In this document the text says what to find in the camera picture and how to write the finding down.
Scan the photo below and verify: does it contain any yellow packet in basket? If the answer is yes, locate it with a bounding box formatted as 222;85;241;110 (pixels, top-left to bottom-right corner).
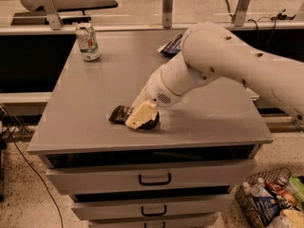
281;209;304;228

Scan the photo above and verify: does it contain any green packet in basket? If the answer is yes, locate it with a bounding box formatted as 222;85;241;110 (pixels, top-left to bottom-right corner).
286;177;304;202

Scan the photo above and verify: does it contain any black cable at rail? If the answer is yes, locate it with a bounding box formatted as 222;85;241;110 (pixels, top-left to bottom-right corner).
221;0;291;48

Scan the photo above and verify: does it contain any bottom drawer black handle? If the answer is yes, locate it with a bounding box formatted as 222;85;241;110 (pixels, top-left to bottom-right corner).
143;221;165;228

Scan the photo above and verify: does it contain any middle metal rail bracket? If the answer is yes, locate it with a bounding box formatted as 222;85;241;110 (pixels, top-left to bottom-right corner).
161;0;173;29

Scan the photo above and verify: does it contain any left metal rail bracket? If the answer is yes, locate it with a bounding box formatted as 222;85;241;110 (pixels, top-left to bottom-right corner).
38;0;62;30

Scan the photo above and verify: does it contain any middle drawer black handle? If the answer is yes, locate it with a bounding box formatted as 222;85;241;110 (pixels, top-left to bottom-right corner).
141;205;167;217

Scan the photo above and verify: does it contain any grey drawer cabinet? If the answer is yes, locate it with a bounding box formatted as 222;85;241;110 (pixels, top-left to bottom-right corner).
28;30;273;228

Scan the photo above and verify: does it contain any wire mesh basket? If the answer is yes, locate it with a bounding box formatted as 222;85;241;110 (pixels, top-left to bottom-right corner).
235;167;293;228

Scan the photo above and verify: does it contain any black bench behind glass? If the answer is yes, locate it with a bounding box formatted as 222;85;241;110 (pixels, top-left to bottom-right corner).
11;0;118;26

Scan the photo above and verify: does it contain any right metal rail bracket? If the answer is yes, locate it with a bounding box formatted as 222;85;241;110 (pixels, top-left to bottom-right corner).
232;0;251;27

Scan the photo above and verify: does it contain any top drawer black handle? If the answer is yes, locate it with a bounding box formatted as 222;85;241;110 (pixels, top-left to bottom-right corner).
138;173;172;186

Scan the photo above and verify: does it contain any black floor cable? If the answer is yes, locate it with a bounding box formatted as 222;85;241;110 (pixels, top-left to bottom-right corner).
0;123;66;228

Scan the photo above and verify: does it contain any metal rail bracket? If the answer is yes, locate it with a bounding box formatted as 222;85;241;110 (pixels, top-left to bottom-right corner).
161;0;173;29
232;0;251;27
38;0;62;30

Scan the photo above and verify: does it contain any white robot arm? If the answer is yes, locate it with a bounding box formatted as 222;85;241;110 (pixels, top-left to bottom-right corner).
125;23;304;129

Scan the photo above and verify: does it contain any blue snack bag in basket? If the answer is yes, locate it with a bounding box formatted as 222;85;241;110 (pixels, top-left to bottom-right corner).
253;197;281;225

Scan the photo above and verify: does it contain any clear water bottle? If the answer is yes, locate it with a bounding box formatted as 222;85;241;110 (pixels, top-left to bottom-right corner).
242;178;271;198

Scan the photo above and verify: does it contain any blue kettle chips bag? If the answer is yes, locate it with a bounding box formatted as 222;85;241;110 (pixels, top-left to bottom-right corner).
158;33;182;57

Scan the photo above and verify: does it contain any green white soda can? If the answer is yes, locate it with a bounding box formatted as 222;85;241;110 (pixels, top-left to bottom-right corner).
75;23;100;62

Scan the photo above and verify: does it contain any drawer black handle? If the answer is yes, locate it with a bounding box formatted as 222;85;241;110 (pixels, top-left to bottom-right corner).
143;221;165;228
141;205;167;217
138;173;172;186

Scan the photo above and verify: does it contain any black rxbar chocolate wrapper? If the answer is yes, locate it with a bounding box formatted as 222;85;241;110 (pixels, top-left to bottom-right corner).
108;105;160;130

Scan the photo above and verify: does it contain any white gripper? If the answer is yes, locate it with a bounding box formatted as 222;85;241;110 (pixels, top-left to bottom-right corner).
125;67;182;129

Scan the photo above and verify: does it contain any orange red snack packet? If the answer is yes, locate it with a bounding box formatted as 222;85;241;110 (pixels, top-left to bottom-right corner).
265;180;296;205

